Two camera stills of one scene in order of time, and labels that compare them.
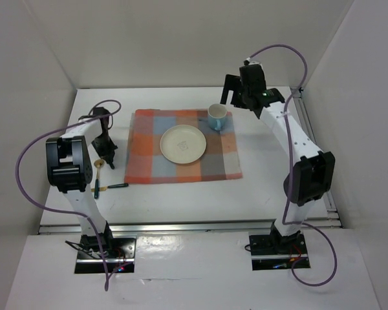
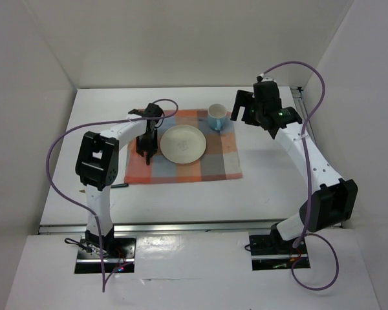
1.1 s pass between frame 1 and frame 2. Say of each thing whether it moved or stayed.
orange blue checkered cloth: stayed
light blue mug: stayed
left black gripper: moved
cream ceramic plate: stayed
